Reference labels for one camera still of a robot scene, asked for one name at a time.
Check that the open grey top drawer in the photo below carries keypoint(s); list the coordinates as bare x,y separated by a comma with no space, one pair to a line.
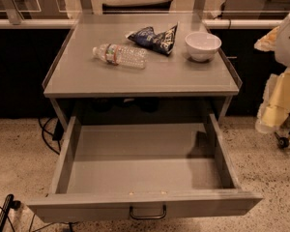
103,170

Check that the dark chair back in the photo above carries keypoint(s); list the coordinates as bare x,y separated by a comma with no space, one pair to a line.
162,6

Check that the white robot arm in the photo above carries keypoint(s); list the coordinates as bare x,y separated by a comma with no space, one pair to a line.
278,41

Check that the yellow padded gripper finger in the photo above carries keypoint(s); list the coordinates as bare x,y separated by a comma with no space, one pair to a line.
275,108

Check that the black wheeled stand base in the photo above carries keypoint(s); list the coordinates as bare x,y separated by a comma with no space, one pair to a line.
288,136

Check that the white ceramic bowl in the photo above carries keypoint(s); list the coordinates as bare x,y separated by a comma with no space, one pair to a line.
202,46

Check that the black drawer handle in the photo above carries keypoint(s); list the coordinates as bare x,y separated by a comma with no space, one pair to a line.
148,213

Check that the grey metal cabinet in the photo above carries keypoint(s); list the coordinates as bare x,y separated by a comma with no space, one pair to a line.
78,74

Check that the blue crumpled chip bag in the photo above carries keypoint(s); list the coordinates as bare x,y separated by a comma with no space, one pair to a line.
160,43

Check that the clear plastic water bottle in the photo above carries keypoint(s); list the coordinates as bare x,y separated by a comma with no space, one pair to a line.
121,55

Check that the white horizontal rail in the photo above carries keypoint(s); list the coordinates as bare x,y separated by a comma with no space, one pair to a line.
209,23

